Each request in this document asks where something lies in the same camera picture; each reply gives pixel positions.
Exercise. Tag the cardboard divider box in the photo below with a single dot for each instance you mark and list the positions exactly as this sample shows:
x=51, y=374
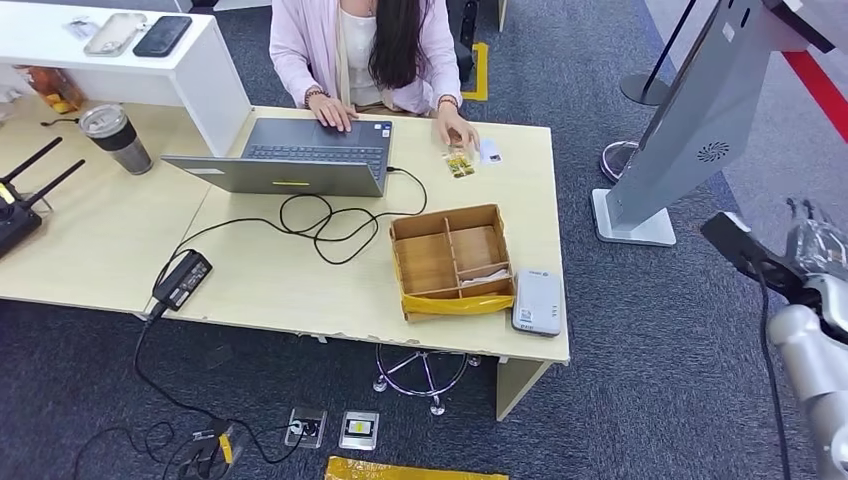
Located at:
x=424, y=265

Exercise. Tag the white ID card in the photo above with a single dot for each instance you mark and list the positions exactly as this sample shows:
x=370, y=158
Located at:
x=491, y=154

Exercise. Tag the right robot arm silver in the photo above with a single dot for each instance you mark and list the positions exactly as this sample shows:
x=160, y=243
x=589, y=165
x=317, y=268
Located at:
x=811, y=364

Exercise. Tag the patterned room key card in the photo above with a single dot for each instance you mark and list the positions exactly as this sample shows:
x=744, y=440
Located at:
x=460, y=166

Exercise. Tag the clear plastic stand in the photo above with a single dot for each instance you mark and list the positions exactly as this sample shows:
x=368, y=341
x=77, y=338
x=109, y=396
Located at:
x=38, y=202

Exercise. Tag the black power adapter brick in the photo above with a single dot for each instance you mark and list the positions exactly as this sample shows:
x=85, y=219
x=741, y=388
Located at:
x=183, y=279

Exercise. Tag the clear phone case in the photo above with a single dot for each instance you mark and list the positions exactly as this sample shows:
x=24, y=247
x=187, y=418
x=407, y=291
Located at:
x=114, y=34

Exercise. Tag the black smartphone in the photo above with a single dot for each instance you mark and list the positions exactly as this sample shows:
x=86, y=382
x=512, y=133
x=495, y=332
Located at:
x=162, y=36

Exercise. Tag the grey card reader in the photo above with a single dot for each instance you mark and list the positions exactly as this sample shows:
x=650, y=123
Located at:
x=538, y=301

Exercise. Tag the chrome stool base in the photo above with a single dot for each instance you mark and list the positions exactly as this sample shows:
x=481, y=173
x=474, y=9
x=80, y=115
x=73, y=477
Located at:
x=437, y=409

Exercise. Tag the person's right forearm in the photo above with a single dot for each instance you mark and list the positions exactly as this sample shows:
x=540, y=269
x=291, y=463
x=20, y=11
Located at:
x=291, y=69

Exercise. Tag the orange snack bag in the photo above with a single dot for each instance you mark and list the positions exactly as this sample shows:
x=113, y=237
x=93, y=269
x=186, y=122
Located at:
x=54, y=89

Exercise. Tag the black router with antennas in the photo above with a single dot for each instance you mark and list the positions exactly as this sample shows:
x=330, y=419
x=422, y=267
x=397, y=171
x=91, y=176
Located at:
x=14, y=225

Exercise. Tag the steel tumbler with lid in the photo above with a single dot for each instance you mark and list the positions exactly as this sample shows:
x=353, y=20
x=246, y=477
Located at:
x=126, y=149

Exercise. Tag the chrome round base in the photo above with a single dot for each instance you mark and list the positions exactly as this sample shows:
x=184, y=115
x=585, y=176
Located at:
x=616, y=161

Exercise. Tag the grey kiosk stand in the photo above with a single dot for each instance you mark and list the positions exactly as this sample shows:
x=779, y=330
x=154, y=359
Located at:
x=709, y=106

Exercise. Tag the white card in box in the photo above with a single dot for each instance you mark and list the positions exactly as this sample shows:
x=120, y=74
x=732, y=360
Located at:
x=487, y=278

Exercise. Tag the person's right hand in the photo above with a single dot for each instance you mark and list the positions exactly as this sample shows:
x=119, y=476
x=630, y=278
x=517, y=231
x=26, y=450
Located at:
x=331, y=114

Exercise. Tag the white desk shelf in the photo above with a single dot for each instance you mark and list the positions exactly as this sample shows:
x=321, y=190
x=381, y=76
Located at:
x=197, y=85

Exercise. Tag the grey laptop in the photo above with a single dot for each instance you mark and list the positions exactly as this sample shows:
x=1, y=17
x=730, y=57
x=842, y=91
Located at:
x=291, y=177

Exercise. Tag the person's left hand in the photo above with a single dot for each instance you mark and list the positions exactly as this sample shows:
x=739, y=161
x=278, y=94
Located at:
x=454, y=129

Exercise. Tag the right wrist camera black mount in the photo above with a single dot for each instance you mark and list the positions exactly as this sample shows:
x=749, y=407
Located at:
x=735, y=245

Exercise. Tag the small clear packet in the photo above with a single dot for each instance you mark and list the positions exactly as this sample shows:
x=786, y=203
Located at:
x=81, y=28

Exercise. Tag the person's left forearm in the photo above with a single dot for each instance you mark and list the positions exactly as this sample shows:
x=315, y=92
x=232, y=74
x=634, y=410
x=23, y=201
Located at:
x=447, y=79

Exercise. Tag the black stanchion pole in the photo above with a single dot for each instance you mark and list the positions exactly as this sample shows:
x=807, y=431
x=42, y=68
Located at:
x=642, y=89

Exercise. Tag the person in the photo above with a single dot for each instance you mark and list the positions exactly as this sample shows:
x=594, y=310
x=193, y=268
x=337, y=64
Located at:
x=298, y=46

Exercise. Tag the floor socket with plugs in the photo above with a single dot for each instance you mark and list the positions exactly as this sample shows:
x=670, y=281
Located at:
x=316, y=439

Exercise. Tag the left robot hand grey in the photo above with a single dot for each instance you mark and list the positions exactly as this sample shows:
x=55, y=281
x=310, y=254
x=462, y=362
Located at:
x=205, y=457

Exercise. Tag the light wood desk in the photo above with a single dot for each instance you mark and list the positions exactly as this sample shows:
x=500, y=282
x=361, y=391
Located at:
x=99, y=245
x=278, y=285

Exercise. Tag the right robot hand grey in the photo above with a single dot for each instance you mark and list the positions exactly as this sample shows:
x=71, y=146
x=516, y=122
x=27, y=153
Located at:
x=821, y=245

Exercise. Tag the black office chair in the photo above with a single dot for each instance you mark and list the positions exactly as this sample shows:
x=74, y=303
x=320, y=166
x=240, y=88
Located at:
x=467, y=36

